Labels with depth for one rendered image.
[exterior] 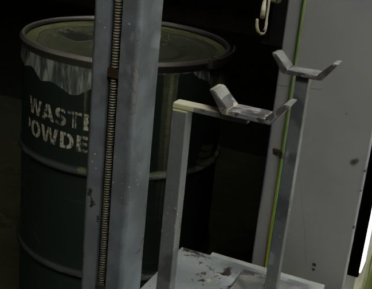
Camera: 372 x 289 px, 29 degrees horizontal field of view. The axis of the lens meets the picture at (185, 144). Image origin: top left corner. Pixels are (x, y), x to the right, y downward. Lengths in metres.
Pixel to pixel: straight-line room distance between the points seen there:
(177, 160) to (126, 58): 0.15
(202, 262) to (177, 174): 0.33
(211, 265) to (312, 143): 0.35
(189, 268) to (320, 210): 0.38
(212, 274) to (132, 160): 0.25
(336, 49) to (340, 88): 0.07
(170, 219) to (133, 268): 0.19
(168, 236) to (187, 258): 0.29
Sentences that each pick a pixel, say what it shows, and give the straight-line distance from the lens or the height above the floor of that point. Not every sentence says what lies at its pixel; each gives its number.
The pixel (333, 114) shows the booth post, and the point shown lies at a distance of 1.26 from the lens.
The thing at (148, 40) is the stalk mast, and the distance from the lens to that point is 0.81.
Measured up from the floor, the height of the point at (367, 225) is 0.75.
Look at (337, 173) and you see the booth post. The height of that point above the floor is 0.84.
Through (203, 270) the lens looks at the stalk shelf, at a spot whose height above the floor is 0.79.
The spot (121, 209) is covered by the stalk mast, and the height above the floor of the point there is 0.92.
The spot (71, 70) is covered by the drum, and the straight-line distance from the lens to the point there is 1.75.
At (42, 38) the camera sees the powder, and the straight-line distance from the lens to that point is 1.99.
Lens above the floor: 1.30
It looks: 20 degrees down
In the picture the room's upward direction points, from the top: 6 degrees clockwise
